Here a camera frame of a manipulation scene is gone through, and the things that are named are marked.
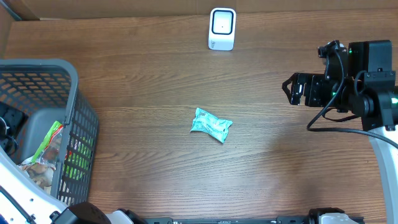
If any grey plastic shopping basket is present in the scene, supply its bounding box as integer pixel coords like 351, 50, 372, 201
1, 59, 99, 205

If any green snack bag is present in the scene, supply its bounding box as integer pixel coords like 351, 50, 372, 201
30, 121, 63, 165

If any teal snack packet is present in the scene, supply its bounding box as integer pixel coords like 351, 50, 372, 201
190, 108, 233, 144

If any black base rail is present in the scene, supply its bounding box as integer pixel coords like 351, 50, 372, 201
136, 207, 365, 224

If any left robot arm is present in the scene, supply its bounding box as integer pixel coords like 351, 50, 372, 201
1, 102, 141, 223

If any cardboard back panel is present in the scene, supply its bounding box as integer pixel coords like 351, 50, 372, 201
4, 0, 397, 20

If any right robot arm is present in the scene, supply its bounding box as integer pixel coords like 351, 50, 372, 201
282, 40, 397, 223

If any white barcode scanner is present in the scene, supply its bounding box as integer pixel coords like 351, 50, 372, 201
208, 7, 236, 51

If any beige cookie bag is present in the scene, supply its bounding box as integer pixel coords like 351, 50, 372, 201
18, 158, 55, 194

